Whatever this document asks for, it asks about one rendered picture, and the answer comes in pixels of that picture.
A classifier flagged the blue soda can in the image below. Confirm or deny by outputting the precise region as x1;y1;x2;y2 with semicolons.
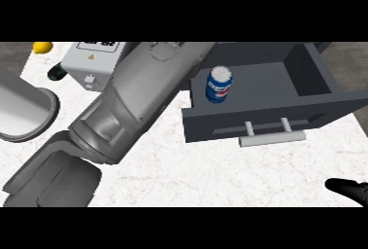
204;65;235;104

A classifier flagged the white box appliance with label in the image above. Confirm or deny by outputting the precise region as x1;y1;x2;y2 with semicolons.
61;41;128;93

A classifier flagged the yellow fruit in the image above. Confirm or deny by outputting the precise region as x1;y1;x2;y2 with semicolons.
31;41;55;55

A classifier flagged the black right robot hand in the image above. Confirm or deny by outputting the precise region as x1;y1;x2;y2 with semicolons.
324;177;368;207

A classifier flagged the pale grey drawer handle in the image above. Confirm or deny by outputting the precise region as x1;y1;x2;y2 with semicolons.
236;117;307;148

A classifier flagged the dark grey drawer front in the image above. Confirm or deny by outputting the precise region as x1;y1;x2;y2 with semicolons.
180;89;368;144

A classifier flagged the grey cylindrical container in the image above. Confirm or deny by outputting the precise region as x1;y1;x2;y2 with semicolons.
0;67;62;144

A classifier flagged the dark grey open drawer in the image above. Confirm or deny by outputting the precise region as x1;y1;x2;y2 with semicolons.
186;41;368;113

